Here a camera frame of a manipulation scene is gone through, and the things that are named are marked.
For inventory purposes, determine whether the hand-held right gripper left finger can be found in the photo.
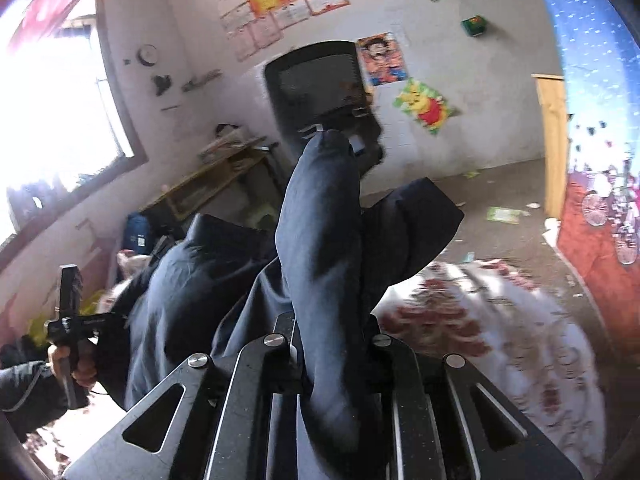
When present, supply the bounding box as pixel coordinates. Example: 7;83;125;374
62;312;311;480

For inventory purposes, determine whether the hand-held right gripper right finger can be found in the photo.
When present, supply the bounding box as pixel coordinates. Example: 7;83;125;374
369;314;586;480

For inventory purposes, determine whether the navy puffer jacket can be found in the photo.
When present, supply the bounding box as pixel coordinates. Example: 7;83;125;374
97;129;466;480

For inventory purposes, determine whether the person's left forearm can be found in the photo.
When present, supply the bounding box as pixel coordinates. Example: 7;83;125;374
0;342;91;443

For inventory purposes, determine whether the person's left hand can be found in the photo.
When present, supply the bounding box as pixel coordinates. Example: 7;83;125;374
47;340;99;388

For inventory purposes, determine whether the yellow plastic bag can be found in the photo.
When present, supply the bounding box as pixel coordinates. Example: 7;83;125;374
27;291;108;349

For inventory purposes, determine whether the floral bed sheet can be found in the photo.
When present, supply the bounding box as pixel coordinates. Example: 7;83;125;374
372;257;610;480

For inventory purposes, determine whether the blue bag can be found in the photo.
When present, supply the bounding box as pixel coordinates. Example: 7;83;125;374
123;212;152;254

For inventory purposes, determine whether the green packet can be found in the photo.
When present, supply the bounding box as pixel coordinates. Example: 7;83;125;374
487;206;524;225

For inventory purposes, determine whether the wooden shelf with clutter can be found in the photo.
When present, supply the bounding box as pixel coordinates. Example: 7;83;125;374
139;135;282;222

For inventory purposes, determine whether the pile of papers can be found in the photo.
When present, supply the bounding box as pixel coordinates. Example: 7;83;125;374
199;122;262;162

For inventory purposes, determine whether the yellow bear cartoon poster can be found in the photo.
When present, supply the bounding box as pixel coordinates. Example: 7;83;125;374
392;77;455;136

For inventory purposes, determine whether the light wooden cabinet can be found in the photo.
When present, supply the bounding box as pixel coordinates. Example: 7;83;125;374
531;73;571;221

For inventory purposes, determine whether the black office chair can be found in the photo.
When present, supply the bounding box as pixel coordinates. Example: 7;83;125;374
263;41;385;181

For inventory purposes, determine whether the red window curtain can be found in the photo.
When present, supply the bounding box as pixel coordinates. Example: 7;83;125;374
7;0;109;57

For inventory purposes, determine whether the blue printed curtain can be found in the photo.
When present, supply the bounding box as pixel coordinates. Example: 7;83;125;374
525;0;640;311

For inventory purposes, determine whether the wooden window frame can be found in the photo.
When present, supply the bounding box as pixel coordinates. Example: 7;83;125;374
0;0;149;263

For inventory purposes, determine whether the cartoon character wall poster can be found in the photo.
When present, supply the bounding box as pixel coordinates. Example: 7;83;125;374
356;32;407;87

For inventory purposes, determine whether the green box on wall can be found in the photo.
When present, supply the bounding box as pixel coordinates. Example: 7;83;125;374
460;14;489;37

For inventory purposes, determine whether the group of wall certificates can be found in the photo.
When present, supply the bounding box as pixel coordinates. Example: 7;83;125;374
219;0;351;62

